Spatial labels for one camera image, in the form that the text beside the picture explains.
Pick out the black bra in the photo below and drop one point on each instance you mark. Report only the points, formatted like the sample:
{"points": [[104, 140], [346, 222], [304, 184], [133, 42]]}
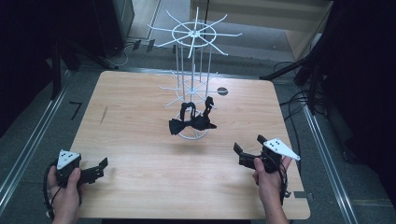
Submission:
{"points": [[190, 123]]}

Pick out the black stand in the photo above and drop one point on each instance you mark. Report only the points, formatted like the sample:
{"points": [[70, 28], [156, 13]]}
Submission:
{"points": [[56, 68]]}

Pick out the grey tape patch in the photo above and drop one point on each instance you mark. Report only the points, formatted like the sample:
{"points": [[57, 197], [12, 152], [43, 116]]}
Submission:
{"points": [[300, 194]]}

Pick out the person's left hand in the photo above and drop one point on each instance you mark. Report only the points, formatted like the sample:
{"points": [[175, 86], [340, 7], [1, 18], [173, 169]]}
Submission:
{"points": [[67, 194]]}

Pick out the black cabinet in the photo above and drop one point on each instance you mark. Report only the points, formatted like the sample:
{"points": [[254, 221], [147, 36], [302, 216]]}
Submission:
{"points": [[113, 25]]}

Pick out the person's right hand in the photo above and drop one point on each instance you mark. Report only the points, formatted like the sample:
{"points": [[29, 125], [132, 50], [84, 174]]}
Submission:
{"points": [[269, 183]]}

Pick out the metal floor rail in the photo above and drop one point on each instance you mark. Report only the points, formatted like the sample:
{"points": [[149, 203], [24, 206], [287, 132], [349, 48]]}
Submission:
{"points": [[28, 155], [330, 168]]}

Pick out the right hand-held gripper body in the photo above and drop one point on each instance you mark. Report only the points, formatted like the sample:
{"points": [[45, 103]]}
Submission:
{"points": [[267, 155]]}

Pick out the black stand leg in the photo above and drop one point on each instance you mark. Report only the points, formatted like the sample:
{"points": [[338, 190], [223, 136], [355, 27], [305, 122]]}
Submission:
{"points": [[286, 69]]}

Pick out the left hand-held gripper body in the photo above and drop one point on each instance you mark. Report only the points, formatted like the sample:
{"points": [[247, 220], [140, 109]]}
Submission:
{"points": [[70, 165]]}

